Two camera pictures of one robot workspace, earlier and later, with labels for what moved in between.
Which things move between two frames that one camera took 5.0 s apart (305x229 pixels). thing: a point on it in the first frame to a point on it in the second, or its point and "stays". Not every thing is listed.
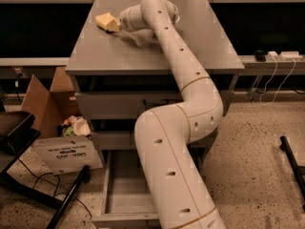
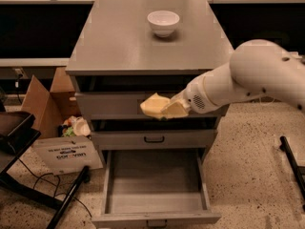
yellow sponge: [109, 23] to [153, 105]
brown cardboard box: [50, 107] stays
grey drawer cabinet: [120, 74] stays
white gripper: [124, 20] to [193, 98]
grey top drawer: [123, 105] stays
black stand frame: [16, 130] stays
